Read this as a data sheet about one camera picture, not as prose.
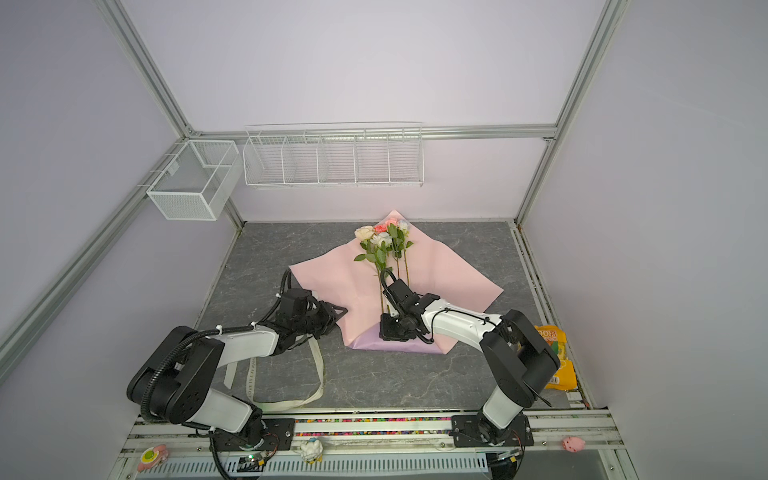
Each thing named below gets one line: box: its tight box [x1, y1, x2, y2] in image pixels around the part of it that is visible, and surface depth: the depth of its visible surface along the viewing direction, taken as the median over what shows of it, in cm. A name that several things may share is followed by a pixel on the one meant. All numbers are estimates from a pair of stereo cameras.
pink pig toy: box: [562, 436, 586, 453], surface depth 72 cm
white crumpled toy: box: [300, 440, 323, 461], surface depth 69 cm
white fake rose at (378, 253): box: [366, 232, 392, 313], surface depth 107 cm
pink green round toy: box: [137, 444, 169, 472], surface depth 69 cm
